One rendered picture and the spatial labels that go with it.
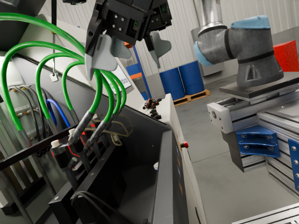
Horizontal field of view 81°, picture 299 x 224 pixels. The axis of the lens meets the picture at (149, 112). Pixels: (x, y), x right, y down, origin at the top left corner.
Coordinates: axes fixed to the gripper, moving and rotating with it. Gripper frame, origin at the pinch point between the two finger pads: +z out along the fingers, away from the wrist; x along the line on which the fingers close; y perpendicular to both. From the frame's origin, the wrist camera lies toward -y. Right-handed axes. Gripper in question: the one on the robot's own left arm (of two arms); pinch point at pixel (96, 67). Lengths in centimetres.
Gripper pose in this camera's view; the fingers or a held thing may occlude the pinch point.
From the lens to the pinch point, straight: 40.1
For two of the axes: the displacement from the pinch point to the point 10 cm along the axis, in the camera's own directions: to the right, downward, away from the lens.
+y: 9.1, 4.2, 0.0
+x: 2.4, -5.2, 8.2
